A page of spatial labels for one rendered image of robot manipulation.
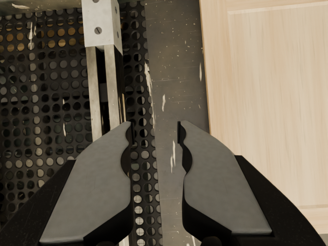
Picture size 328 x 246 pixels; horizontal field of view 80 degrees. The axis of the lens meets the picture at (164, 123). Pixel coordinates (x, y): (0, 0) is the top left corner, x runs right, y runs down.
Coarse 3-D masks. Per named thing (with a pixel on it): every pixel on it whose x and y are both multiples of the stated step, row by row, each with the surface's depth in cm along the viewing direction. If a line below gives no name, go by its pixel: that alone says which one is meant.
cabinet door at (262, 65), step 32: (224, 0) 44; (256, 0) 44; (288, 0) 44; (320, 0) 44; (224, 32) 44; (256, 32) 44; (288, 32) 44; (320, 32) 44; (224, 64) 44; (256, 64) 44; (288, 64) 44; (320, 64) 44; (224, 96) 44; (256, 96) 44; (288, 96) 44; (320, 96) 44; (224, 128) 44; (256, 128) 44; (288, 128) 44; (320, 128) 44; (256, 160) 44; (288, 160) 44; (320, 160) 44; (288, 192) 44; (320, 192) 44; (320, 224) 43
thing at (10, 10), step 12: (0, 0) 44; (12, 0) 44; (24, 0) 44; (36, 0) 44; (48, 0) 45; (60, 0) 45; (72, 0) 45; (120, 0) 47; (132, 0) 47; (0, 12) 47; (12, 12) 48; (24, 12) 48
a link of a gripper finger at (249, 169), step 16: (240, 160) 9; (256, 176) 8; (256, 192) 7; (272, 192) 7; (272, 208) 7; (288, 208) 7; (272, 224) 6; (288, 224) 6; (304, 224) 6; (240, 240) 6; (256, 240) 6; (272, 240) 6; (288, 240) 6; (304, 240) 6; (320, 240) 6
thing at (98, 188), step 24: (96, 144) 10; (120, 144) 10; (72, 168) 9; (96, 168) 9; (120, 168) 9; (72, 192) 7; (96, 192) 7; (120, 192) 7; (72, 216) 7; (96, 216) 7; (120, 216) 7; (48, 240) 6; (72, 240) 6; (96, 240) 6; (120, 240) 7
